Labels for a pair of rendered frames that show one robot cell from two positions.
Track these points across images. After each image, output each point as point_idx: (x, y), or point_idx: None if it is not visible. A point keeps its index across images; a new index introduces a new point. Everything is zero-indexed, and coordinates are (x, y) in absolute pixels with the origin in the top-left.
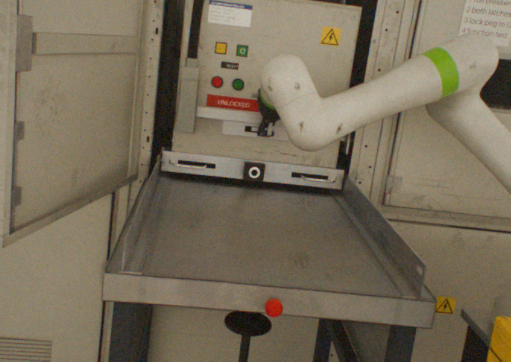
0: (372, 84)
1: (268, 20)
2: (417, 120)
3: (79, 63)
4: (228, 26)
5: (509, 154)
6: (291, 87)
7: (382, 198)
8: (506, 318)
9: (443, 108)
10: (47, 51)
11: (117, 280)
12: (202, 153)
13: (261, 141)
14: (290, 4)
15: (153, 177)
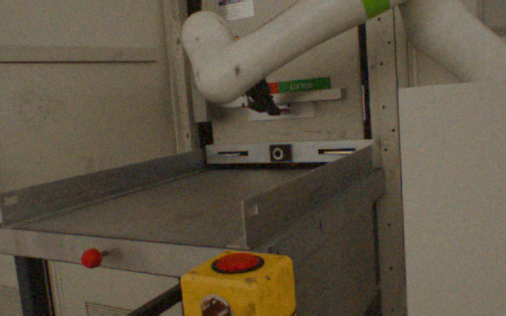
0: (278, 15)
1: (268, 3)
2: (434, 64)
3: (75, 71)
4: (237, 21)
5: (486, 64)
6: (193, 40)
7: None
8: (231, 252)
9: (414, 32)
10: (14, 59)
11: (1, 234)
12: (237, 142)
13: (285, 122)
14: None
15: (165, 163)
